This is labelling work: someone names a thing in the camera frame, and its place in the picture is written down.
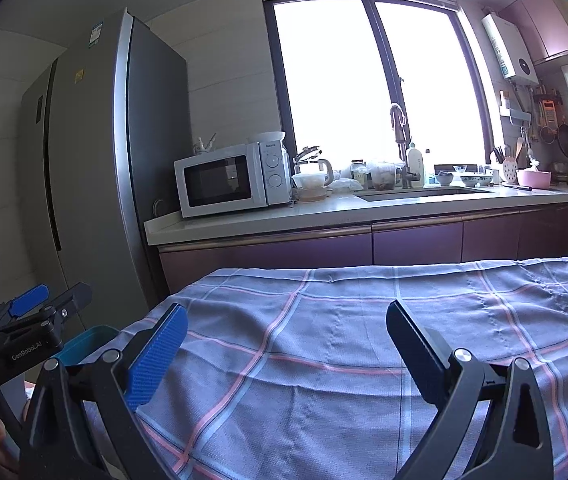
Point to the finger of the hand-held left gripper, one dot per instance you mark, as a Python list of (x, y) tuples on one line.
[(73, 296), (28, 300)]

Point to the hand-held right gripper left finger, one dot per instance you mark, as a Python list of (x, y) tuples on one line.
[(158, 355)]

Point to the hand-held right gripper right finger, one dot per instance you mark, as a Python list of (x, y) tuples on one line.
[(416, 350)]

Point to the teal plastic bin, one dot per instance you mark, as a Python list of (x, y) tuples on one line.
[(83, 345)]

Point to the plaid tablecloth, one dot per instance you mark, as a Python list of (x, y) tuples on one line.
[(314, 340)]

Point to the grey refrigerator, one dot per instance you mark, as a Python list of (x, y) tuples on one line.
[(88, 160)]

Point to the purple base cabinets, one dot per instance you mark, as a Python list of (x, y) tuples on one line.
[(314, 250)]

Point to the white kitchen countertop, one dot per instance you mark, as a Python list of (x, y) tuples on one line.
[(264, 220)]

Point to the blue white ceramic bowl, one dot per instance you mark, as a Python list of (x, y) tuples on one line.
[(445, 179), (476, 181)]

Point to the clear container dark contents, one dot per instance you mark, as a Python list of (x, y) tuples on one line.
[(384, 176)]

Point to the clear plastic bags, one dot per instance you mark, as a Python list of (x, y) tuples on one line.
[(346, 184)]

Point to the white microwave oven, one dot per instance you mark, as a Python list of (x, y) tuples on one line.
[(213, 180)]

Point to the white soap bottle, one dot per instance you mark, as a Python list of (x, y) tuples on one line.
[(416, 167)]

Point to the glass jar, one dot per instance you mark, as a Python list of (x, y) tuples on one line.
[(359, 174)]

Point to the kitchen knife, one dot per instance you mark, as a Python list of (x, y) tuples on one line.
[(516, 187)]

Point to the stacked clear bowls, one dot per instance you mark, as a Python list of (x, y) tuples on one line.
[(311, 187)]

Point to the dotted white utensil holder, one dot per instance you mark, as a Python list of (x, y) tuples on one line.
[(510, 170)]

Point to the glass kettle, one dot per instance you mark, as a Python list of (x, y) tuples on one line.
[(325, 167)]

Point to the pink pot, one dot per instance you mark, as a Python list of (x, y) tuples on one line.
[(534, 178)]

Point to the metal kitchen faucet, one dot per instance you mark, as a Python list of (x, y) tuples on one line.
[(400, 130)]

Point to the dark framed window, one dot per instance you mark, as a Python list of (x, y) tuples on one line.
[(334, 85)]

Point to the white water heater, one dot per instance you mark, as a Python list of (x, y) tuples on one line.
[(511, 47)]

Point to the pink wall cabinet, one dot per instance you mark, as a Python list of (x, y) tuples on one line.
[(544, 25)]

